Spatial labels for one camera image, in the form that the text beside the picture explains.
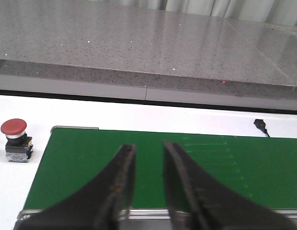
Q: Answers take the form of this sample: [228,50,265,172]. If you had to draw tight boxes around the black connector with cable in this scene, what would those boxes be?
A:
[253,119,270,137]

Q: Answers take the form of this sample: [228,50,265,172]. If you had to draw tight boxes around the grey stone slab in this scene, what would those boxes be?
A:
[0,0,294,98]
[225,18,297,100]

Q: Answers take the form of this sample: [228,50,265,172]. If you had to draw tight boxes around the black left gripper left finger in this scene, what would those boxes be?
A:
[14,144,136,230]

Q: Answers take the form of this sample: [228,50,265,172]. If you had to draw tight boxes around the aluminium conveyor side rail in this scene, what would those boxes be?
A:
[17,208,297,224]

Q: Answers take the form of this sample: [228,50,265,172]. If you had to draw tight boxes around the green conveyor belt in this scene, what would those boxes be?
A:
[24,127,297,209]

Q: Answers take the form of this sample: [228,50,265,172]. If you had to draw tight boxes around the grey stone slab left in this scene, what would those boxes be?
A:
[0,0,294,98]

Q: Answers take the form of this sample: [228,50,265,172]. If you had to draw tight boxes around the white panel under slabs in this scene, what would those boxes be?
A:
[0,74,297,114]

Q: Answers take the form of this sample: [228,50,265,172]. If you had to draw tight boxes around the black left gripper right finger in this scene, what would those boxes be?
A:
[163,140,297,230]

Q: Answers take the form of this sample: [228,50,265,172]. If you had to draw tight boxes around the grey stone slab right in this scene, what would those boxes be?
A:
[225,18,297,100]

